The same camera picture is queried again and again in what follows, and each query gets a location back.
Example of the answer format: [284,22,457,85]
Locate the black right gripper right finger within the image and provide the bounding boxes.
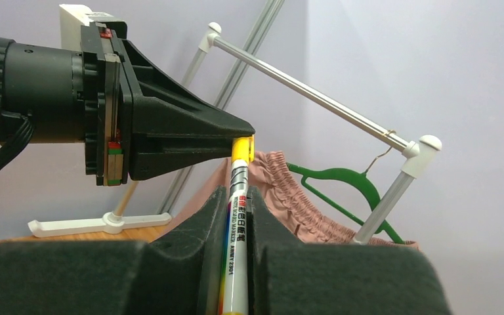
[247,187,452,314]

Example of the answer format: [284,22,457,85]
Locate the pink shorts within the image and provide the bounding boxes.
[160,151,420,251]

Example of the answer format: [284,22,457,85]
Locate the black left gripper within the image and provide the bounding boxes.
[80,22,255,186]

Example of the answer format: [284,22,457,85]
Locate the green clothes hanger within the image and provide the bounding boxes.
[287,145,393,232]

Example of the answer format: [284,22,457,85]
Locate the white clothes rack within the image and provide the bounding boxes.
[28,23,442,244]

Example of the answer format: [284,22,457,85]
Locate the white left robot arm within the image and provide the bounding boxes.
[0,22,255,186]

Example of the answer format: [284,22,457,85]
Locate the white whiteboard marker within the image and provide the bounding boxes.
[218,159,249,314]

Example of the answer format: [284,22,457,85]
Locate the yellow marker cap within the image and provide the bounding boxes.
[231,135,255,164]

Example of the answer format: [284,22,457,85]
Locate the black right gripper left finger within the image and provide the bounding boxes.
[0,187,227,314]

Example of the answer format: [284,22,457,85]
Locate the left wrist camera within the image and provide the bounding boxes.
[59,4,128,51]

